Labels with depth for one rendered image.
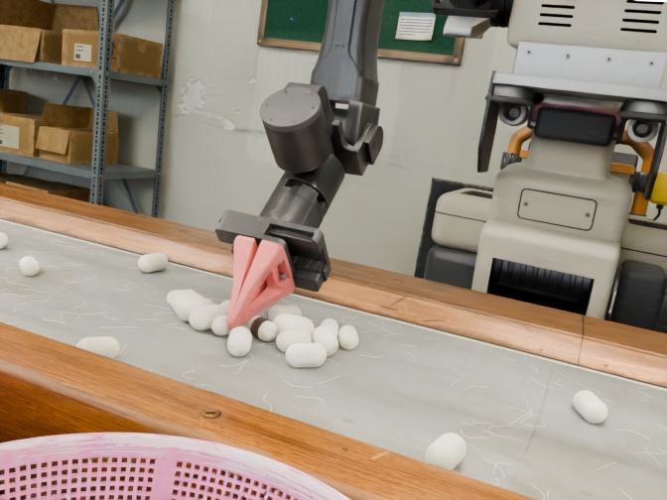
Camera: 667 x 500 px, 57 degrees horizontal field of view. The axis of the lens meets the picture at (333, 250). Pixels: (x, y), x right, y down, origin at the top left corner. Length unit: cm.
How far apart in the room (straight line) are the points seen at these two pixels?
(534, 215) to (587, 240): 9
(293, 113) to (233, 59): 244
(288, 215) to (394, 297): 17
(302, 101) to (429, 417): 30
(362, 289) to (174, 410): 36
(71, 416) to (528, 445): 30
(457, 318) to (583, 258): 44
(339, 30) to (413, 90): 197
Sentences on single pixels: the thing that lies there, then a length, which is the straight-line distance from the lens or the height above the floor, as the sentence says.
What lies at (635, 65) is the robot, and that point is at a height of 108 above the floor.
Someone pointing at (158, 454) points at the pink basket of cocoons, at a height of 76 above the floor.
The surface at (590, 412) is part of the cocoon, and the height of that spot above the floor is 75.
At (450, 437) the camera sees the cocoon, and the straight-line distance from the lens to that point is 41.
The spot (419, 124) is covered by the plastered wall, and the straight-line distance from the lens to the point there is 261.
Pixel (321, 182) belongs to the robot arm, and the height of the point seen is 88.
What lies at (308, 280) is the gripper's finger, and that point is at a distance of 58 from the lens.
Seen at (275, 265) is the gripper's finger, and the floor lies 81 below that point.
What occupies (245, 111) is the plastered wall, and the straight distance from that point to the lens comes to 295.
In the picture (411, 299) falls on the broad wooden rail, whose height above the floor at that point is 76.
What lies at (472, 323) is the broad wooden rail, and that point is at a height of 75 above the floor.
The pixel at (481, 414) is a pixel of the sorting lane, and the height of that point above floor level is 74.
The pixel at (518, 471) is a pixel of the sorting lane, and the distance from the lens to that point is 44.
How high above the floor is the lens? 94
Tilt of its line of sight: 12 degrees down
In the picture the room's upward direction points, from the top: 8 degrees clockwise
